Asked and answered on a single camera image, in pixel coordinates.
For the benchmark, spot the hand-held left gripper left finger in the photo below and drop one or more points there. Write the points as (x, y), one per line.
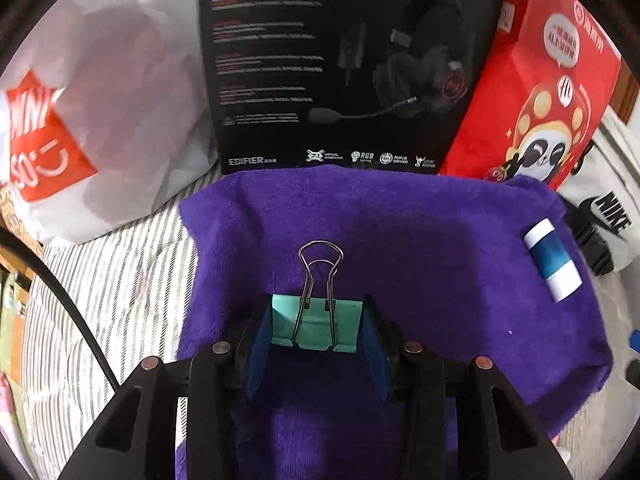
(257, 355)

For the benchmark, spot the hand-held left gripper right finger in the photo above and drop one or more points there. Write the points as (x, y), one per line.
(375, 355)

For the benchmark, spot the green binder clip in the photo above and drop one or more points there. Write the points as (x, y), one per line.
(320, 325)

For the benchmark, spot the purple towel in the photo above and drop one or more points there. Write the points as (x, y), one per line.
(400, 240)

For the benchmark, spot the striped bed sheet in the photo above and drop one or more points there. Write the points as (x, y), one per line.
(125, 310)

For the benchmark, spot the blue and white bottle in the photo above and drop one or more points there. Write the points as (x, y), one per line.
(550, 260)

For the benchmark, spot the black headset box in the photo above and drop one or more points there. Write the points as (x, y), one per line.
(280, 110)

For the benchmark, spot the brown patterned board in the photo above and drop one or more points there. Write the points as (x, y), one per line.
(17, 212)

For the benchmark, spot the white plastic bag orange logo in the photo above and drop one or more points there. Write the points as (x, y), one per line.
(125, 85)

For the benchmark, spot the red panda print bag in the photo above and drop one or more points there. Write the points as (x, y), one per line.
(550, 60)

